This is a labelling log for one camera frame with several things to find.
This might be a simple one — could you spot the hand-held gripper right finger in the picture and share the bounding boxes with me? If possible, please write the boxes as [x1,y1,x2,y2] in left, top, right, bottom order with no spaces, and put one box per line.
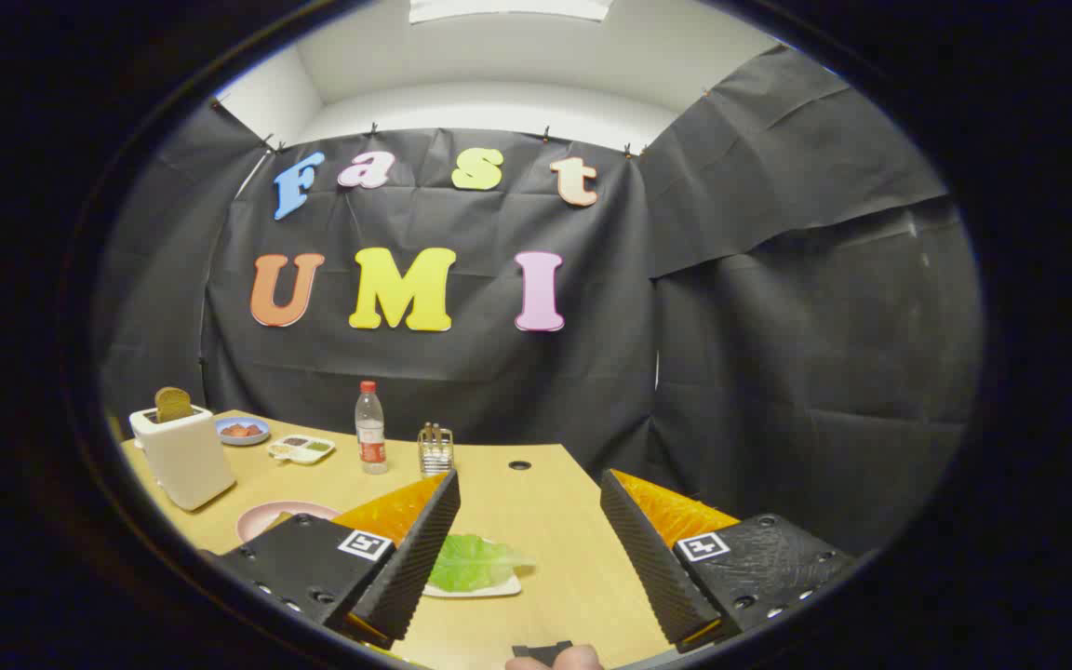
[599,468,858,655]

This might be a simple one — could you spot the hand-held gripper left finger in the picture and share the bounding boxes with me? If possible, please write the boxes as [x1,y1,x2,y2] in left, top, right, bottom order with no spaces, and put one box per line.
[210,468,462,652]

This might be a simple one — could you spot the green lettuce leaf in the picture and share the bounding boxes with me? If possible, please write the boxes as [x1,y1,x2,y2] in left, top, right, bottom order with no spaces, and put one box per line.
[427,533,535,594]

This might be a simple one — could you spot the brown toast slice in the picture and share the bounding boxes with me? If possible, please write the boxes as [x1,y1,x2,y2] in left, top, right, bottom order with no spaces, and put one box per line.
[154,386,194,424]

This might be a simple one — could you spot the white square plate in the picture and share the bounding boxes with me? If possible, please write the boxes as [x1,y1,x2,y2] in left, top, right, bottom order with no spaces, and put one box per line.
[422,535,523,598]

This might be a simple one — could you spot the clear plastic bottle red cap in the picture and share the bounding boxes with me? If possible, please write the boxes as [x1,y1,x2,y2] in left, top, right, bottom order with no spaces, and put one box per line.
[355,380,389,476]

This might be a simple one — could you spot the pink round plate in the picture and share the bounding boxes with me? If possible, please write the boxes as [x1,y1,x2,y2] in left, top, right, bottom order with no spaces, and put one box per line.
[236,501,343,545]

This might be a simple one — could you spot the white divided condiment tray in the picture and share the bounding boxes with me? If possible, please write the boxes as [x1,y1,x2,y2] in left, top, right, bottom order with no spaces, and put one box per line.
[266,434,337,465]

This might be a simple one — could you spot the black backdrop cloth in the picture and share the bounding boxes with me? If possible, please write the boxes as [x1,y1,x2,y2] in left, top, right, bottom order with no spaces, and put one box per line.
[94,42,984,559]

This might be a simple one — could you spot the blue plate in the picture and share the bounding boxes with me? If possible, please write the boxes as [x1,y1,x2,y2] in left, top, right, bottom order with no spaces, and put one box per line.
[215,416,271,447]

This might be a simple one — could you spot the white toaster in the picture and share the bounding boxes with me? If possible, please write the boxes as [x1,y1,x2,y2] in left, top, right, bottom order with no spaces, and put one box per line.
[129,405,237,512]

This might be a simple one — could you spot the wire utensil holder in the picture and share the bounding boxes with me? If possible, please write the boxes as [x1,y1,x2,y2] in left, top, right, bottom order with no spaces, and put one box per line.
[418,423,455,477]

